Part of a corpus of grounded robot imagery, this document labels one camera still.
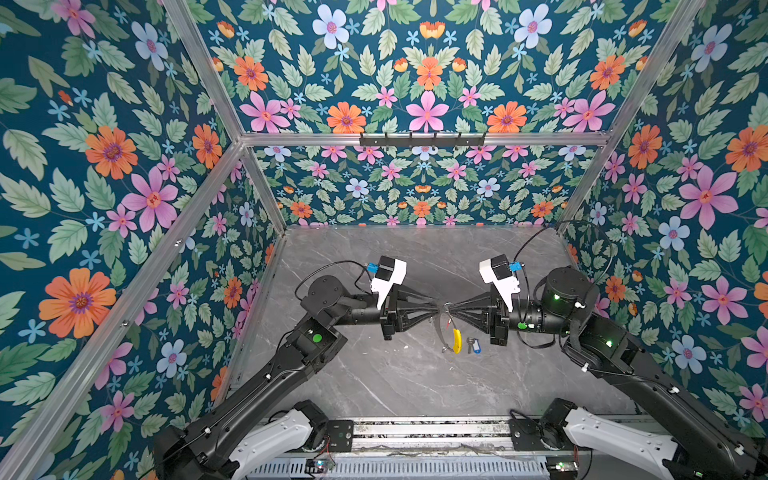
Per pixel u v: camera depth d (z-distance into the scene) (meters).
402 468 0.70
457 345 0.55
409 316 0.54
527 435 0.73
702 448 0.38
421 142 0.93
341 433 0.74
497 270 0.47
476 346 0.90
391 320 0.50
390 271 0.47
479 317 0.54
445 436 0.75
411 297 0.53
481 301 0.52
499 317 0.47
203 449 0.39
